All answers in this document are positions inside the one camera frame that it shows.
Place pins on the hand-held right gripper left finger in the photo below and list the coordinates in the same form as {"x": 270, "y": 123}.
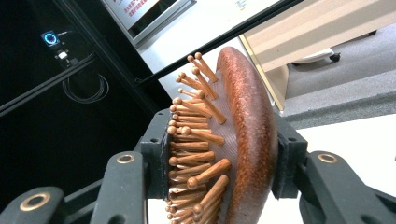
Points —
{"x": 124, "y": 186}

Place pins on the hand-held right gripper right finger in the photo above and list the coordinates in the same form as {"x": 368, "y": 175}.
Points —
{"x": 330, "y": 193}

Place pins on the brown wooden paddle hairbrush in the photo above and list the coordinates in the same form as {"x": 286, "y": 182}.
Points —
{"x": 255, "y": 140}

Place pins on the white chair base with castor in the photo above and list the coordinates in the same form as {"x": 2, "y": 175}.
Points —
{"x": 314, "y": 56}

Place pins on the small white connector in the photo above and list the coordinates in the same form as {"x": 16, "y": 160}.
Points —
{"x": 62, "y": 55}

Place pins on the light wooden desk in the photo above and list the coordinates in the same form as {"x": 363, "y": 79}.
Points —
{"x": 311, "y": 31}

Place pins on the grey framed display screen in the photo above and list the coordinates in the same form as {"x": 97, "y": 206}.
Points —
{"x": 146, "y": 15}

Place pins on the white cabinet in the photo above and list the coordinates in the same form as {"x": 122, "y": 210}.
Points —
{"x": 202, "y": 25}

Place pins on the black metal frame rail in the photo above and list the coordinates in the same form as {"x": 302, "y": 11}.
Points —
{"x": 46, "y": 85}

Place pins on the black metal frame post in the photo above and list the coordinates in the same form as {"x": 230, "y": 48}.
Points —
{"x": 106, "y": 53}

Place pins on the black metal frame crossbar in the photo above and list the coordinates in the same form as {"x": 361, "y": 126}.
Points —
{"x": 218, "y": 39}

